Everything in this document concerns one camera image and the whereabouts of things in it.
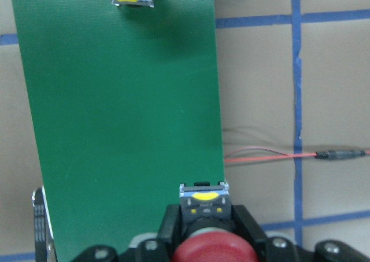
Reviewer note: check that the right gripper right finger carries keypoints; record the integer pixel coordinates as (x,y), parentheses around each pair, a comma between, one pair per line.
(277,248)

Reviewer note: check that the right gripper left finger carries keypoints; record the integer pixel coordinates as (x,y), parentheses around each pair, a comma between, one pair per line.
(160,248)

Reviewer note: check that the red push button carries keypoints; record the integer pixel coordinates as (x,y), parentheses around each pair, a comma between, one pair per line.
(207,226)

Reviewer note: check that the green conveyor belt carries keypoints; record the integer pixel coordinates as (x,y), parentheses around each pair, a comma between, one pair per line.
(125,107)

